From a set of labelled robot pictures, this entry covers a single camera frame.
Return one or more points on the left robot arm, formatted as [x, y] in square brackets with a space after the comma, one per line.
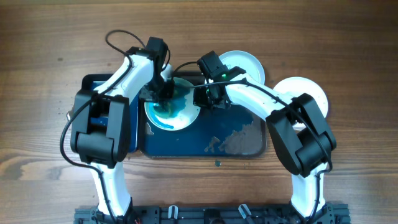
[102, 149]

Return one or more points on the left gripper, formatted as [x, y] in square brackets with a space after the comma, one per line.
[170, 91]

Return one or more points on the white plate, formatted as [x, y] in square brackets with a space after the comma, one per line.
[246, 61]
[187, 111]
[296, 86]

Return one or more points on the white plate top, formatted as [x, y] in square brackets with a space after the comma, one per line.
[246, 61]

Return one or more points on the green yellow sponge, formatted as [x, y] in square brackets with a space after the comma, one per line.
[166, 109]

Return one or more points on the small blue water tray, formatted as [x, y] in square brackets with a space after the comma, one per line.
[90, 82]

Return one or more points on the large dark serving tray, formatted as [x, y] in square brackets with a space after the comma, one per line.
[235, 132]

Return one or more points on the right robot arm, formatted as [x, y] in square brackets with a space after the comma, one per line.
[295, 113]

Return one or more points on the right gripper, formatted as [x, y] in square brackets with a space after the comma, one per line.
[209, 99]

